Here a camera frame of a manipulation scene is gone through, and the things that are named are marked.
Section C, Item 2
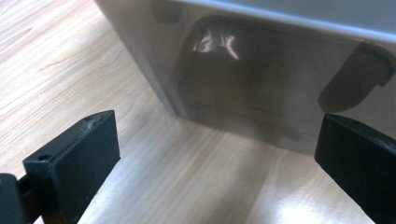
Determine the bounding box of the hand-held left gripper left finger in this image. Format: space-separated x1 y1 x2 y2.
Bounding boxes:
22 109 121 224

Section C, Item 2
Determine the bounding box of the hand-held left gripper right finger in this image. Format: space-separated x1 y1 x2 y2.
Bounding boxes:
314 113 396 224

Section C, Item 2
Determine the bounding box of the clear plastic storage box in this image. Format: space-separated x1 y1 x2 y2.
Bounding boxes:
93 0 396 157

